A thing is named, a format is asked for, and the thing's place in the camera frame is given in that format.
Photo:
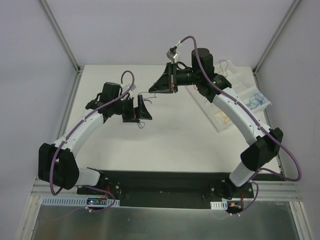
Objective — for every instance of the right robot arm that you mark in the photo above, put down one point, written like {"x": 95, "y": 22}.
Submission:
{"x": 261, "y": 139}

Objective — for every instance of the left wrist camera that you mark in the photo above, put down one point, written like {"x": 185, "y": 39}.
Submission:
{"x": 132, "y": 88}

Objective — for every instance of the right white cable duct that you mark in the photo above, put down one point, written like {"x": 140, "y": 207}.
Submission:
{"x": 219, "y": 205}

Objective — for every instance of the left aluminium frame post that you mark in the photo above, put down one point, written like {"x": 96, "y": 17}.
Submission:
{"x": 59, "y": 34}

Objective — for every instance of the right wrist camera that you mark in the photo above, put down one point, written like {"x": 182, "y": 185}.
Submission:
{"x": 173, "y": 55}

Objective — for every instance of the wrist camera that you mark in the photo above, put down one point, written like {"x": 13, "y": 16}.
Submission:
{"x": 173, "y": 55}
{"x": 132, "y": 88}

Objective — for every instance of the white cable duct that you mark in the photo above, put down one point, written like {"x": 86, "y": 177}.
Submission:
{"x": 219, "y": 205}
{"x": 66, "y": 201}

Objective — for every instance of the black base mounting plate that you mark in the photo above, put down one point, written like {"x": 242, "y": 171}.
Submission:
{"x": 179, "y": 190}

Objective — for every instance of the white foam compartment tray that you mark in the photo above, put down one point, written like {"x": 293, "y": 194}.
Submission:
{"x": 242, "y": 81}

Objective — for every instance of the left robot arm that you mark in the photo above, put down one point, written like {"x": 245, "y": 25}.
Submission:
{"x": 57, "y": 161}

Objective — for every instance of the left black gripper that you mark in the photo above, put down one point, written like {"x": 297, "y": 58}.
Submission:
{"x": 131, "y": 110}

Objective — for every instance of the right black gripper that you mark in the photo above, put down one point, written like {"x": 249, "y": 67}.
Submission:
{"x": 172, "y": 77}

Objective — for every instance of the left white cable duct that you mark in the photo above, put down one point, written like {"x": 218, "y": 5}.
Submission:
{"x": 66, "y": 201}

